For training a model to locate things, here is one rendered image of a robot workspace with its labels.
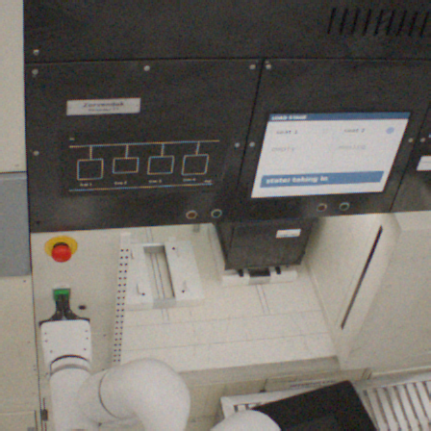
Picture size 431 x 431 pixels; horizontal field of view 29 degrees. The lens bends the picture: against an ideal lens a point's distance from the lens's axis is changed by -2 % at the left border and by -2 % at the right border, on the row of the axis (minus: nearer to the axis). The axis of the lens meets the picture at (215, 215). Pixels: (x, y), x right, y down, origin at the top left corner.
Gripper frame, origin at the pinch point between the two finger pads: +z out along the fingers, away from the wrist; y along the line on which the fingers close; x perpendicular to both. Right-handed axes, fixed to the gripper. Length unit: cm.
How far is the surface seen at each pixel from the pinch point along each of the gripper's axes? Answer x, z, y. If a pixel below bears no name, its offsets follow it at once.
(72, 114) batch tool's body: 49.3, 2.6, 1.9
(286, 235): -13, 28, 59
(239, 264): -24, 28, 48
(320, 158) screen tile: 37, 2, 49
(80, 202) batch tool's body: 27.9, 2.5, 3.7
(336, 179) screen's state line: 31, 2, 54
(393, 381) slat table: -44, -1, 89
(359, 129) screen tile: 44, 3, 55
